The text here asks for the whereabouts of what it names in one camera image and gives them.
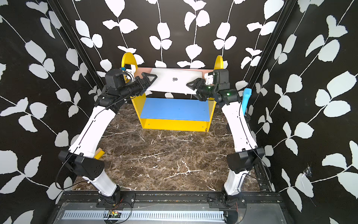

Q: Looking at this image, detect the silver laptop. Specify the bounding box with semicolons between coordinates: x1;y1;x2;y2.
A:
145;68;206;94

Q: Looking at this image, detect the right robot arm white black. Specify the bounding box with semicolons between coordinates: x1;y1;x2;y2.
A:
186;69;265;207

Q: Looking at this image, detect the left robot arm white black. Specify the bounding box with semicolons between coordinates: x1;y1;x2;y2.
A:
58;67;157;204

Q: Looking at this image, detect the blue toy microphone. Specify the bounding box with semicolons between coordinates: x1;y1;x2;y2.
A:
241;88;252;114

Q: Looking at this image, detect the yellow shelf with coloured boards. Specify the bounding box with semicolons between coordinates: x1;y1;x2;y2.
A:
131;67;216;132

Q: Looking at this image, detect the yellow wooden block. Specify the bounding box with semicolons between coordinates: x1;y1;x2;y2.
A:
94;148;105;160

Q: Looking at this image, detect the small circuit board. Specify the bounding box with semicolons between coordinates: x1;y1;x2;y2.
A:
104;211;122;219

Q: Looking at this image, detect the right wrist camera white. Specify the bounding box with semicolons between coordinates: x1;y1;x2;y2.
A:
204;72;213;85

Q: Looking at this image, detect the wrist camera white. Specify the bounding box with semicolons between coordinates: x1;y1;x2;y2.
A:
204;72;213;85
121;64;136;84

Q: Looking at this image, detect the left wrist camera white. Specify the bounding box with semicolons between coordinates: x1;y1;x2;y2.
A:
121;64;136;84

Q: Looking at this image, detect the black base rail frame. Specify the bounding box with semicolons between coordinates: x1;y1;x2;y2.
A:
57;191;285;210

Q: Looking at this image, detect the perforated white rail strip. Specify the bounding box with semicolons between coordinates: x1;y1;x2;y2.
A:
61;210;225;222

